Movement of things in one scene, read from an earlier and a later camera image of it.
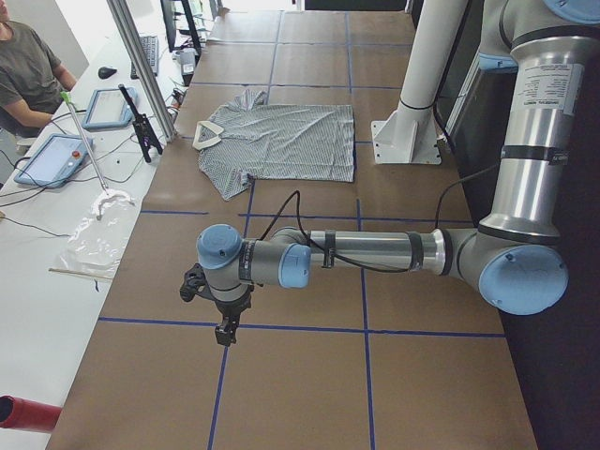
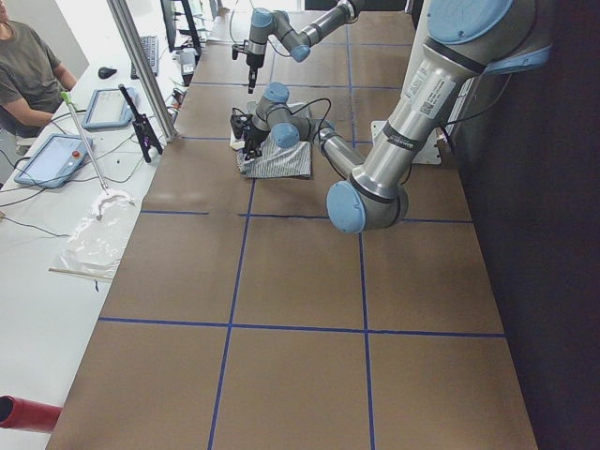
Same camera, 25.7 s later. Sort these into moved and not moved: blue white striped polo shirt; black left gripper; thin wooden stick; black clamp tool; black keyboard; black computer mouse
Moved: blue white striped polo shirt; black left gripper
Not moved: thin wooden stick; black keyboard; black computer mouse; black clamp tool
